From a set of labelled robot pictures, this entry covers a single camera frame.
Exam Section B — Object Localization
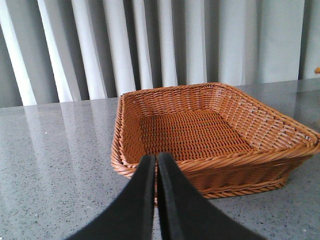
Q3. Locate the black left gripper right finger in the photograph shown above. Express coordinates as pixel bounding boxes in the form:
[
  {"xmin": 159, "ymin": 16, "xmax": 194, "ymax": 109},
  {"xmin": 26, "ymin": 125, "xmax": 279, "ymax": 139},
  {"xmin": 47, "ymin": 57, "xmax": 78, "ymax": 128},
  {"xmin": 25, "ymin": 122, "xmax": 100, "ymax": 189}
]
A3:
[{"xmin": 157, "ymin": 152, "xmax": 263, "ymax": 240}]

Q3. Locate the grey pleated curtain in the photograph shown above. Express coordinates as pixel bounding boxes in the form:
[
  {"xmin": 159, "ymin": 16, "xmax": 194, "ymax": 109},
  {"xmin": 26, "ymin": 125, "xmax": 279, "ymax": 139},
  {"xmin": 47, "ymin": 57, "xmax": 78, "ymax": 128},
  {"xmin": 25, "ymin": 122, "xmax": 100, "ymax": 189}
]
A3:
[{"xmin": 0, "ymin": 0, "xmax": 320, "ymax": 108}]

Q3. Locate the yellow orange-rimmed basket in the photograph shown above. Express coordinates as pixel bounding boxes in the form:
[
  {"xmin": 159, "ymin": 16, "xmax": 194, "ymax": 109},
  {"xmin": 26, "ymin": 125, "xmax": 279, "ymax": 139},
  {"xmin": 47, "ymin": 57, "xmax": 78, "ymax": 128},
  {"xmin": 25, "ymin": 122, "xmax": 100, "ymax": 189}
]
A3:
[{"xmin": 314, "ymin": 67, "xmax": 320, "ymax": 75}]

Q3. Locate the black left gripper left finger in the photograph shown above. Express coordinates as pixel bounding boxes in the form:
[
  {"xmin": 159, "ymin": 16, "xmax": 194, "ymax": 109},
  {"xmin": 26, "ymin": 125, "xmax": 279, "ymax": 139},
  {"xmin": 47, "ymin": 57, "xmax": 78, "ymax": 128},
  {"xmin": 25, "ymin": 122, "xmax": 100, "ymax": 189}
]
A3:
[{"xmin": 68, "ymin": 155, "xmax": 156, "ymax": 240}]

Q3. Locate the brown wicker basket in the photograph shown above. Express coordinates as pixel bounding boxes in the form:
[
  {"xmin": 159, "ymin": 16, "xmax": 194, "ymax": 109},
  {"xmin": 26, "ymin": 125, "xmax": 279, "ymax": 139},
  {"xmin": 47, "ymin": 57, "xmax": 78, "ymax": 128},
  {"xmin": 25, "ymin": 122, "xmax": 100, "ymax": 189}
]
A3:
[{"xmin": 111, "ymin": 82, "xmax": 320, "ymax": 198}]

